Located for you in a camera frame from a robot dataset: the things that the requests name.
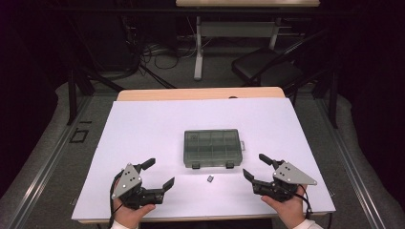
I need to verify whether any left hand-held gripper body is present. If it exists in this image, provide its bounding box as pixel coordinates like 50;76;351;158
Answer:
111;162;166;211

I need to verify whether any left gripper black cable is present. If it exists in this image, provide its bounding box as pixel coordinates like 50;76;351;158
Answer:
108;171;126;229

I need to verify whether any person's right hand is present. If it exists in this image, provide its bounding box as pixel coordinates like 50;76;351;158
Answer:
261;186;309;229

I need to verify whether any black metal stand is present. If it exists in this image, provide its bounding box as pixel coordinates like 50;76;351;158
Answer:
65;68;125;126
329;68;339;129

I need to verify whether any person's left hand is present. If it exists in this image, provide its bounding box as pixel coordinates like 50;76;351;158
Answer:
113;197;157;229

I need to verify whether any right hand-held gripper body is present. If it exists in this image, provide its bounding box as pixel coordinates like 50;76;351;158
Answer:
252;158;318;203

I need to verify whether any grey clear compartment box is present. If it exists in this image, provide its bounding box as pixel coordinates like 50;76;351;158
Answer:
182;128;246;170

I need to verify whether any bundle of floor cables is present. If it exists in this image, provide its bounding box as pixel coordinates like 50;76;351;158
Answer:
139;41;199;71

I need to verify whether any desk with white legs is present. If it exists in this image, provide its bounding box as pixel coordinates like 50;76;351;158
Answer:
175;0;321;81

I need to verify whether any metal floor rail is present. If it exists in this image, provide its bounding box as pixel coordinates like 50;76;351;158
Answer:
316;98;388;229
6;94;96;229

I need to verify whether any black chair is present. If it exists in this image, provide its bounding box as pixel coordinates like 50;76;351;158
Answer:
231;30;329;94

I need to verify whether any white table mat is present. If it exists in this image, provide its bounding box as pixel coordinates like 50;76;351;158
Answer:
71;97;337;222

